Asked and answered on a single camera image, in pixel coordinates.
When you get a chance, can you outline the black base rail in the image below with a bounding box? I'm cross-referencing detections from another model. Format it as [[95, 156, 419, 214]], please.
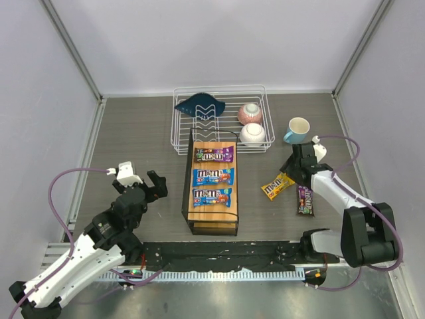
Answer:
[[142, 241, 339, 272]]

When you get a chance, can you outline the blue candy bag long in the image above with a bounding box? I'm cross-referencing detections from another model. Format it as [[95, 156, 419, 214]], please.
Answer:
[[192, 168, 235, 187]]

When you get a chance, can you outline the pink patterned bowl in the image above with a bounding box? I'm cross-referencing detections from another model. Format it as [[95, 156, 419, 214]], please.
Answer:
[[237, 103, 262, 125]]

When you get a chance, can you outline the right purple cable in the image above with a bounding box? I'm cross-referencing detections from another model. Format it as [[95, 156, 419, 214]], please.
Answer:
[[305, 134, 404, 290]]

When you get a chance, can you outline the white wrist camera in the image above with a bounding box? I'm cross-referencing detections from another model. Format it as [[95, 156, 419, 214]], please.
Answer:
[[311, 136, 327, 163], [106, 161, 143, 187]]

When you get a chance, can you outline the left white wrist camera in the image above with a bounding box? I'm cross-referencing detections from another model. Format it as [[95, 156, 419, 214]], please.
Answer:
[[106, 161, 143, 187]]

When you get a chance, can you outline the white bowl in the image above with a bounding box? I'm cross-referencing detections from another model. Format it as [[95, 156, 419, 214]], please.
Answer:
[[239, 123, 266, 148]]

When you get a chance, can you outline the white wire dish rack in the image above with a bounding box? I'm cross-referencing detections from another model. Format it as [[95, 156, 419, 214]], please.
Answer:
[[170, 84, 275, 155]]

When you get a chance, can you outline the black wire wooden shelf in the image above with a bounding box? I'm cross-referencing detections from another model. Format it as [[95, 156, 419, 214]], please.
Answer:
[[181, 138, 239, 236]]

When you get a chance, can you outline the purple brown candy bag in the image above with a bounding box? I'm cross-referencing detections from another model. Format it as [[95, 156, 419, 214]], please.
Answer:
[[296, 185, 315, 217]]

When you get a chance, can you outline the dark blue leaf plate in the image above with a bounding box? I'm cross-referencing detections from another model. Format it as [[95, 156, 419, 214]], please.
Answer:
[[175, 92, 226, 120]]

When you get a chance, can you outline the purple cable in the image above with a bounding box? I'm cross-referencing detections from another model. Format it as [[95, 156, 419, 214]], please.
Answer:
[[305, 134, 404, 290], [8, 168, 163, 319]]

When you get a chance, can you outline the light blue mug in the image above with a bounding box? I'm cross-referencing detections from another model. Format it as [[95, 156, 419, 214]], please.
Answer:
[[283, 117, 310, 144]]

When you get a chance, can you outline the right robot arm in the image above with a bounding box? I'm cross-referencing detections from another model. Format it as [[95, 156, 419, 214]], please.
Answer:
[[280, 142, 403, 268]]

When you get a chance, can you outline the yellow candy bag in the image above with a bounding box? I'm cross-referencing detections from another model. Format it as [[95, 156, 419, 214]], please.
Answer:
[[261, 172, 295, 201]]

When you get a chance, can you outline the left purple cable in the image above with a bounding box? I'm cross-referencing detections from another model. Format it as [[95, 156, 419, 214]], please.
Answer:
[[8, 168, 163, 319]]

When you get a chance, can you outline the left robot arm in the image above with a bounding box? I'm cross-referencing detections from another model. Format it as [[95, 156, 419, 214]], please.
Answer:
[[9, 162, 168, 318]]

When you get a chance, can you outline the blue candy bag short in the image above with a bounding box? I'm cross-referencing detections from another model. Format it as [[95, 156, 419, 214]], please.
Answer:
[[192, 188, 232, 207]]

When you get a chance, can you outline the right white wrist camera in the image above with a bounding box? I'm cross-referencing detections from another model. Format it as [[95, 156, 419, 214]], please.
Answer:
[[311, 136, 327, 163]]

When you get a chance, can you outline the white cable duct strip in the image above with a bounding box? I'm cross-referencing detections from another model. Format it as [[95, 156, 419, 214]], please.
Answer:
[[99, 269, 306, 282]]

